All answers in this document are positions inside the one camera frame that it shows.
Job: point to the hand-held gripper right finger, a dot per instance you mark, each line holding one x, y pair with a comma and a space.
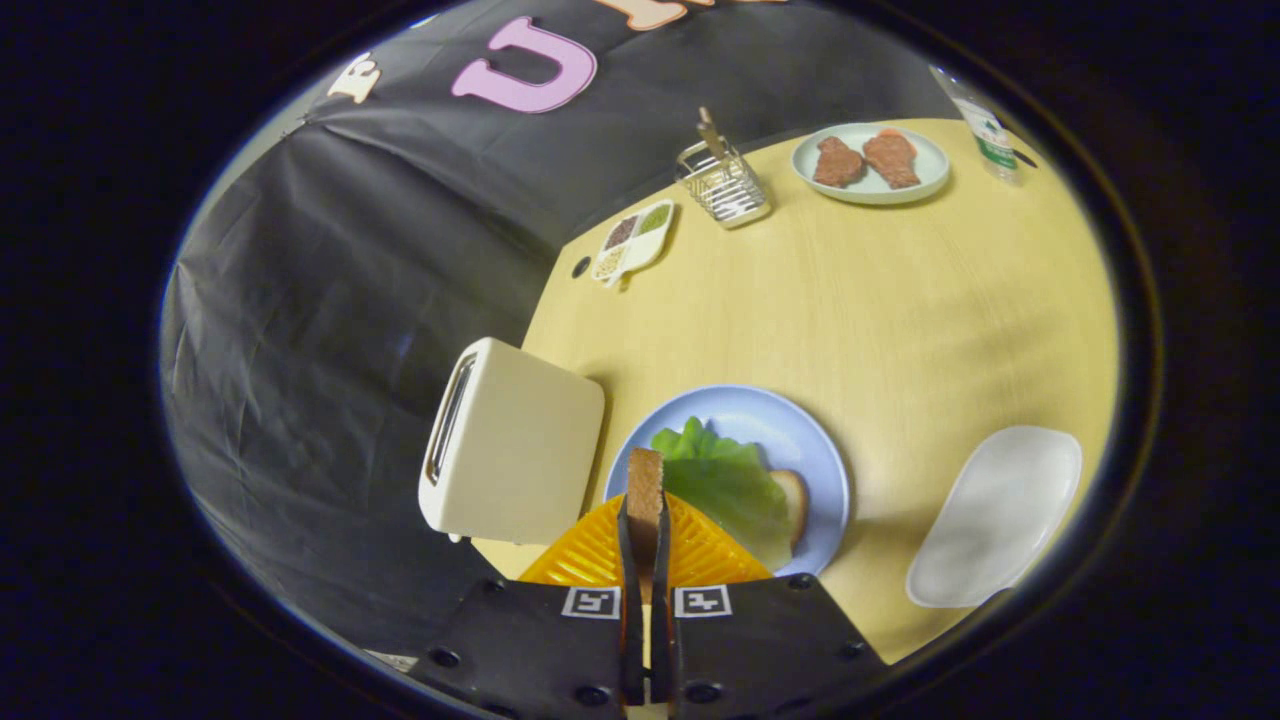
661, 640

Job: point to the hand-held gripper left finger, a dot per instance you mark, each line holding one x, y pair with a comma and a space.
630, 640

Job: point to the toasted bread slice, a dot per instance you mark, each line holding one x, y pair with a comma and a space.
645, 490

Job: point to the green lettuce leaf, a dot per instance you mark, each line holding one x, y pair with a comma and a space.
730, 485

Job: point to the bread slice under ham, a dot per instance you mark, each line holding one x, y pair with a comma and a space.
795, 500

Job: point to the white toaster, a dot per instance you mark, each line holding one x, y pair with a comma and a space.
520, 450

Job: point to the blue plate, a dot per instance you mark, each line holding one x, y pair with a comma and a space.
770, 420

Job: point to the white plate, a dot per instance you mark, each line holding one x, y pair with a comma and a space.
1000, 510

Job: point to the white divided bean dish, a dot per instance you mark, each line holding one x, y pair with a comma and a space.
635, 245

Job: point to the black backdrop cloth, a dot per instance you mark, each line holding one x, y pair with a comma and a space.
330, 300

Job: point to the thin wooden spoon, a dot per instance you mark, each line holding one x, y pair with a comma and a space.
711, 132

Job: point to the pale green plate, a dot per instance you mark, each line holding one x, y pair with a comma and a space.
930, 165

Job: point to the clear water bottle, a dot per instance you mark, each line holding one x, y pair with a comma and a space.
990, 140

